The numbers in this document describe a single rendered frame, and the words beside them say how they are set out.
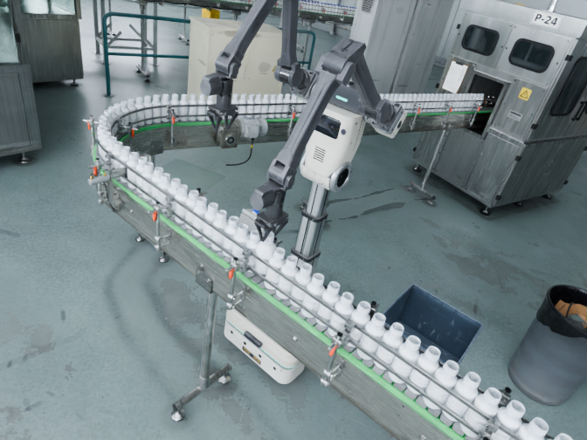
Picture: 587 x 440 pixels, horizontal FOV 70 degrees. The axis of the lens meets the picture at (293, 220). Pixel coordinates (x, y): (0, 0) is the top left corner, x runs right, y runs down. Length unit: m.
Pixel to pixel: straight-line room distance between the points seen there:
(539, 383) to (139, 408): 2.28
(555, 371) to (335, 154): 1.84
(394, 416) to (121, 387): 1.52
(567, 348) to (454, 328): 1.07
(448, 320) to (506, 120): 3.23
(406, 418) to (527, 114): 3.73
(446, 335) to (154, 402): 1.48
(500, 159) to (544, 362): 2.48
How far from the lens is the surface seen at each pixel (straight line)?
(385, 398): 1.42
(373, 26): 7.21
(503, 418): 1.32
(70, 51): 6.53
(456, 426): 1.40
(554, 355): 2.91
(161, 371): 2.54
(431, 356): 1.30
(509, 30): 4.90
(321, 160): 1.94
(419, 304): 1.91
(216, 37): 5.30
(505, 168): 4.84
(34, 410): 2.52
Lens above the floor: 2.03
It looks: 32 degrees down
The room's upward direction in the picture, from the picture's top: 12 degrees clockwise
